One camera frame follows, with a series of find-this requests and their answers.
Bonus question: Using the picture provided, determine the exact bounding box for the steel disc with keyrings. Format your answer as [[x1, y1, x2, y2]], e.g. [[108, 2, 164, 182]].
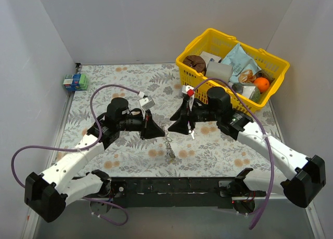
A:
[[159, 122, 176, 163]]

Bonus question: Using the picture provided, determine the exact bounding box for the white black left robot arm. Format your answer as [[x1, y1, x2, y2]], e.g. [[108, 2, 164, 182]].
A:
[[24, 96, 165, 222]]

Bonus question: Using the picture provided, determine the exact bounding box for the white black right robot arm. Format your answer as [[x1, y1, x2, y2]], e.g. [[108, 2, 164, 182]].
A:
[[168, 86, 326, 208]]

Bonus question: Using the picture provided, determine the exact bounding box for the floral table mat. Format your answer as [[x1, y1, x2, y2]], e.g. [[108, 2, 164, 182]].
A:
[[53, 63, 293, 178]]

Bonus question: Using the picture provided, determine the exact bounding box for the brown round package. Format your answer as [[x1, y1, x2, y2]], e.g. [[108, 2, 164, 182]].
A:
[[183, 55, 206, 73]]

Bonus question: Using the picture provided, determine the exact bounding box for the white cylinder container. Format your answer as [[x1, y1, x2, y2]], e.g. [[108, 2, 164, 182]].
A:
[[206, 61, 233, 86]]

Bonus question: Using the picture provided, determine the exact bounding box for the white box in basket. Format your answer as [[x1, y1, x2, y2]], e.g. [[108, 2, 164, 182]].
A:
[[199, 51, 222, 65]]

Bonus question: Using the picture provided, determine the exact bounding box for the green speckled package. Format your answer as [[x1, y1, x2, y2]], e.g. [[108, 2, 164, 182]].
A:
[[242, 85, 261, 103]]

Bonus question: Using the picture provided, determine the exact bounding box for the yellow plastic basket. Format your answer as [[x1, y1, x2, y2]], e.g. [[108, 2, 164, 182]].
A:
[[176, 28, 290, 112]]

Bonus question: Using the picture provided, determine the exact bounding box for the light blue chips bag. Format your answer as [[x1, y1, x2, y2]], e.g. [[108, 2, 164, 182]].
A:
[[221, 43, 261, 84]]

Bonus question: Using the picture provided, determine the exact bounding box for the orange fruit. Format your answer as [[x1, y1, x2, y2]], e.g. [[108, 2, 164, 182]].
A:
[[253, 77, 270, 93]]

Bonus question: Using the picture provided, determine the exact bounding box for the blue green sponge pack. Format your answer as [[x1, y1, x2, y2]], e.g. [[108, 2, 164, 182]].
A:
[[63, 74, 88, 91]]

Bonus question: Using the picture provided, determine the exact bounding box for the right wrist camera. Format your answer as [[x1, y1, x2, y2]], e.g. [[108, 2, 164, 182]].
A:
[[182, 85, 195, 111]]

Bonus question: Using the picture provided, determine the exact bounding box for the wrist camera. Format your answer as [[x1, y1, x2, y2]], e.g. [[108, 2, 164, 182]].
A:
[[182, 85, 195, 111], [139, 96, 155, 111]]

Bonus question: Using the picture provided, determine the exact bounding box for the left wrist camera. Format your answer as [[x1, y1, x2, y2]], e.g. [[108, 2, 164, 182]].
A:
[[139, 96, 155, 111]]

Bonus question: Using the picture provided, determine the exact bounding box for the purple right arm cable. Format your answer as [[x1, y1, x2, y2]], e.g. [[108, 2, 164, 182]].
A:
[[192, 77, 275, 230]]

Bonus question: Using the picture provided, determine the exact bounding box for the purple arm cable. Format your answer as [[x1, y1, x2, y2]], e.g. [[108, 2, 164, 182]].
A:
[[10, 84, 145, 226], [192, 77, 275, 230]]

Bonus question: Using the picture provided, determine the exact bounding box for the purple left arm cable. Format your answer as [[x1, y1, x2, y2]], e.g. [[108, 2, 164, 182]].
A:
[[10, 84, 145, 226]]

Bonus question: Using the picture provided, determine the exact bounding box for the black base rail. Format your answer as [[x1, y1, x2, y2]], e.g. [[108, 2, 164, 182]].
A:
[[104, 175, 263, 210]]

